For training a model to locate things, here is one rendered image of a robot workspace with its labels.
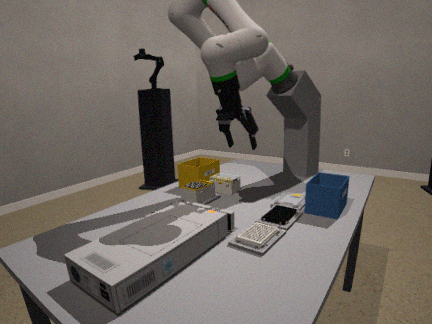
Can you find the blue open-top bin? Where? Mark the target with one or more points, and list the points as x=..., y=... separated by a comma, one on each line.
x=328, y=200

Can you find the yellow open bin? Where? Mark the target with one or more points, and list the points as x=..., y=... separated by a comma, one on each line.
x=197, y=169

